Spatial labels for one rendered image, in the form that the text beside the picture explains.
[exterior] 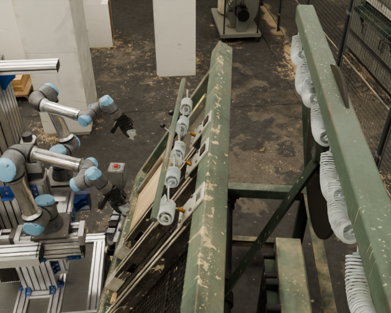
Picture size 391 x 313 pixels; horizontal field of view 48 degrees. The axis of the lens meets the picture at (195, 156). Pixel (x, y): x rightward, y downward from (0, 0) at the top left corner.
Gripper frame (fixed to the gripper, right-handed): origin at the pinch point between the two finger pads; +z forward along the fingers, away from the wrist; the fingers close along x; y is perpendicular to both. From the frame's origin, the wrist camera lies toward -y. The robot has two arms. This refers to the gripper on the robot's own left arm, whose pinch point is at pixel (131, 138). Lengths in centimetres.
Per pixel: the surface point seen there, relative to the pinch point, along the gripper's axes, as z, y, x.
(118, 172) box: 31.5, -33.6, 17.4
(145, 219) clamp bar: 13, 4, -68
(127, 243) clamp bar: 26, -17, -66
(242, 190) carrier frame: 88, 44, 6
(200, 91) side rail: -1, 55, 14
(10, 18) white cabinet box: -45, -189, 373
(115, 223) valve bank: 45, -42, -21
